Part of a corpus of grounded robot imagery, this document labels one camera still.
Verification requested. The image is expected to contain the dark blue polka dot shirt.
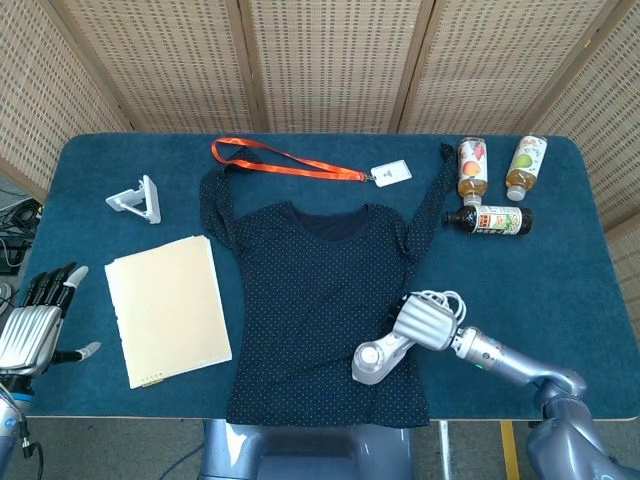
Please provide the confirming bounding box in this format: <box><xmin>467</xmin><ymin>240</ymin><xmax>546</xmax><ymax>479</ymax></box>
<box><xmin>199</xmin><ymin>142</ymin><xmax>459</xmax><ymax>429</ymax></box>

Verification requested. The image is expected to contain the white table leg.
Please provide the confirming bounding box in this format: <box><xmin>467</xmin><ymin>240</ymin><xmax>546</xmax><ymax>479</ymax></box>
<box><xmin>438</xmin><ymin>420</ymin><xmax>452</xmax><ymax>480</ymax></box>

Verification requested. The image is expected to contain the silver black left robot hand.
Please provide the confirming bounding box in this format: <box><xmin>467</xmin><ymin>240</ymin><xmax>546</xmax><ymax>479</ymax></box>
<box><xmin>0</xmin><ymin>263</ymin><xmax>103</xmax><ymax>376</ymax></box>

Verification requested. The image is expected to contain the juice bottle green apple label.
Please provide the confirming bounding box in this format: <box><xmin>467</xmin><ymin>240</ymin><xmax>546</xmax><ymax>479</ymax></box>
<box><xmin>504</xmin><ymin>134</ymin><xmax>549</xmax><ymax>202</ymax></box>

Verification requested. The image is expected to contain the dark tea bottle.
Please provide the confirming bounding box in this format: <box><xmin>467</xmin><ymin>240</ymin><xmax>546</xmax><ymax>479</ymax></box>
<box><xmin>445</xmin><ymin>203</ymin><xmax>534</xmax><ymax>239</ymax></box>

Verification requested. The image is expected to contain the woven wooden folding screen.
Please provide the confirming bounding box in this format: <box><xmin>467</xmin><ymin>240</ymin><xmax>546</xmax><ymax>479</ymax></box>
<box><xmin>0</xmin><ymin>0</ymin><xmax>640</xmax><ymax>419</ymax></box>

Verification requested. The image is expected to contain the thin blue floor cable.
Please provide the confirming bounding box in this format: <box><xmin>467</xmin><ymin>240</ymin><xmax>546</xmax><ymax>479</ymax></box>
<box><xmin>167</xmin><ymin>433</ymin><xmax>207</xmax><ymax>480</ymax></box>

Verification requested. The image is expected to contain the white Supor appliance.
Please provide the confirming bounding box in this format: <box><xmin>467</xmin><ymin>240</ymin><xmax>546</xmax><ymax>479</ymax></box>
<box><xmin>351</xmin><ymin>329</ymin><xmax>416</xmax><ymax>386</ymax></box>

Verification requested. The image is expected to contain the orange lanyard strap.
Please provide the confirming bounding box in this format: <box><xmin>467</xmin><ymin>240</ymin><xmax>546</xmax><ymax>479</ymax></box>
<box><xmin>210</xmin><ymin>138</ymin><xmax>367</xmax><ymax>181</ymax></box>

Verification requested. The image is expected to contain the teal table cover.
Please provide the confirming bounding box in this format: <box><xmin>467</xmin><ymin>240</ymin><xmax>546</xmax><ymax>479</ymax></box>
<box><xmin>9</xmin><ymin>132</ymin><xmax>632</xmax><ymax>421</ymax></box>

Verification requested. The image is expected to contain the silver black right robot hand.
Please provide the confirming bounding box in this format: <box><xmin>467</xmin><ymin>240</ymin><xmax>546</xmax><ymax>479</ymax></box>
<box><xmin>387</xmin><ymin>292</ymin><xmax>464</xmax><ymax>351</ymax></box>

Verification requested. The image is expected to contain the black cable bundle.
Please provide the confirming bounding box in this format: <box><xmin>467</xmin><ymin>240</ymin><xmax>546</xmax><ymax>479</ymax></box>
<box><xmin>0</xmin><ymin>197</ymin><xmax>46</xmax><ymax>276</ymax></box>

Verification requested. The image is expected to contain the white folding phone stand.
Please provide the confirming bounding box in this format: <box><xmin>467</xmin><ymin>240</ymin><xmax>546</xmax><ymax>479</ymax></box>
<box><xmin>105</xmin><ymin>174</ymin><xmax>163</xmax><ymax>226</ymax></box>

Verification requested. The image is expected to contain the clear ID badge holder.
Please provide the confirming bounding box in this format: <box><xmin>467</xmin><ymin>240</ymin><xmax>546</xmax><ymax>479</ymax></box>
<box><xmin>370</xmin><ymin>159</ymin><xmax>414</xmax><ymax>189</ymax></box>

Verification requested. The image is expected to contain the grey robot torso base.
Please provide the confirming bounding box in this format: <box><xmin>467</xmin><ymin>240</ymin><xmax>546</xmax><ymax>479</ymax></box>
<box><xmin>199</xmin><ymin>418</ymin><xmax>416</xmax><ymax>480</ymax></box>

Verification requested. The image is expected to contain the cream paper folder stack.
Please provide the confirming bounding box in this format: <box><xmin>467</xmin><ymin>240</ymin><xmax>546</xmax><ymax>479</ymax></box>
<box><xmin>103</xmin><ymin>234</ymin><xmax>234</xmax><ymax>390</ymax></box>

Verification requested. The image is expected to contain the juice bottle peach label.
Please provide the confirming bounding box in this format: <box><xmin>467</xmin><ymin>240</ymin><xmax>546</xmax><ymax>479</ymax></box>
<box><xmin>457</xmin><ymin>136</ymin><xmax>490</xmax><ymax>206</ymax></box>

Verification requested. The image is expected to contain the black cable with plug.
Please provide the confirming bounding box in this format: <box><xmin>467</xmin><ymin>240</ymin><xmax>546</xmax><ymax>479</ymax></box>
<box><xmin>17</xmin><ymin>419</ymin><xmax>46</xmax><ymax>480</ymax></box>

